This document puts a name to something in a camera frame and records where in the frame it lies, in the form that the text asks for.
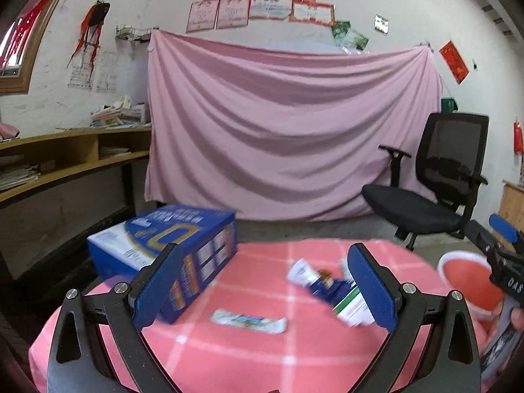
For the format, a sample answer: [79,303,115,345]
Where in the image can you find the blue cardboard box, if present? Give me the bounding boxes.
[87,205,237,328]

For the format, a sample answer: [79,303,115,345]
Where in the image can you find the red tassel wall decoration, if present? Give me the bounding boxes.
[69,0,110,70]

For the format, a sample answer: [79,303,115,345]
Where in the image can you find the dark blue snack bag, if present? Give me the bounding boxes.
[286,259,359,308]

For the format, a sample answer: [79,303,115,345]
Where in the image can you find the red hanging ornament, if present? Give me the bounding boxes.
[513,119,524,156]

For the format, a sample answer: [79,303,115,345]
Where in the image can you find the person's right hand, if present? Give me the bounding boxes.
[511,308,524,332]

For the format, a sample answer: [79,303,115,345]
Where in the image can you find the pink white trash bin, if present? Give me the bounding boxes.
[437,250,504,322]

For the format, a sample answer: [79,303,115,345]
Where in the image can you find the white sachet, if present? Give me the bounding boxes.
[211,309,287,334]

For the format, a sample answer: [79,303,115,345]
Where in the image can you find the stack of books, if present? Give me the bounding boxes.
[90,96,151,129]

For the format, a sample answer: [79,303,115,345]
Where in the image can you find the black office chair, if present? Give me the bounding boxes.
[362,113,489,251]

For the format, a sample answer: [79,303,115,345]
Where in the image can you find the red paper wall poster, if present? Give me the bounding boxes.
[440,41,470,84]

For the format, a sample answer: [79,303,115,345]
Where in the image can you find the pink checked tablecloth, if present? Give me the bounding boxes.
[28,237,492,393]

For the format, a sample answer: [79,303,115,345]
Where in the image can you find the pink hanging sheet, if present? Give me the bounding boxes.
[144,31,442,221]

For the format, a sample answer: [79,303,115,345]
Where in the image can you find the wooden shelf unit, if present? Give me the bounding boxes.
[1,128,151,282]

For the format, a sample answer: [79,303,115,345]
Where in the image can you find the green sign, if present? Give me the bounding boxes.
[440,98,458,114]

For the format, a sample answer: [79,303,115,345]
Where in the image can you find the wooden cabinet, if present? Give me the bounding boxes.
[498,180,524,231]

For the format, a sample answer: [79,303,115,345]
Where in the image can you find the green white packet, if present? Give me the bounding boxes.
[333,284,375,327]

